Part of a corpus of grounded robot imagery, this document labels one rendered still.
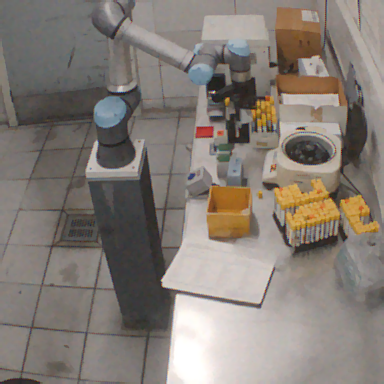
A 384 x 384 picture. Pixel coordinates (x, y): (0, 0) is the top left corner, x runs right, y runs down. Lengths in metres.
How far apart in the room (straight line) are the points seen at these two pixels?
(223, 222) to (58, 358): 1.24
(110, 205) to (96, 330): 0.78
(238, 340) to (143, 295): 1.06
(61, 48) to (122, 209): 1.94
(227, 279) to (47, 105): 2.75
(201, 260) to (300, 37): 1.39
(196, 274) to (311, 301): 0.36
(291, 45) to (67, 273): 1.61
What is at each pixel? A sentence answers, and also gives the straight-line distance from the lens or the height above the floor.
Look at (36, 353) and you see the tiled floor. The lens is 2.97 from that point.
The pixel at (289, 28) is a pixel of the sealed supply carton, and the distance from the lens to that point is 2.98.
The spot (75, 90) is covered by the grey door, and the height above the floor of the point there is 0.25.
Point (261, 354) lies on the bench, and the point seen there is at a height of 0.87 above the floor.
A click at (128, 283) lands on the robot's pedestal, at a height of 0.32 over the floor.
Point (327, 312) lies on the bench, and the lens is 1.83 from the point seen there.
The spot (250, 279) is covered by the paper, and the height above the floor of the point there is 0.89.
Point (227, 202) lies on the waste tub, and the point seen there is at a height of 0.91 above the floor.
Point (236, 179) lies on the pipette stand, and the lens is 2.14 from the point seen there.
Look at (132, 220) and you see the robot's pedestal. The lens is 2.46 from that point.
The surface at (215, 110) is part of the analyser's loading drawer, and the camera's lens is 2.56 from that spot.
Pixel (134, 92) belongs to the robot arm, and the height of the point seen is 1.11.
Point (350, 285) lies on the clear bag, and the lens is 1.85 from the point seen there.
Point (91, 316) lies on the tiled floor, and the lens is 3.05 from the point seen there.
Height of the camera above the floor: 2.28
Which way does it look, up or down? 39 degrees down
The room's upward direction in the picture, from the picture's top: 6 degrees counter-clockwise
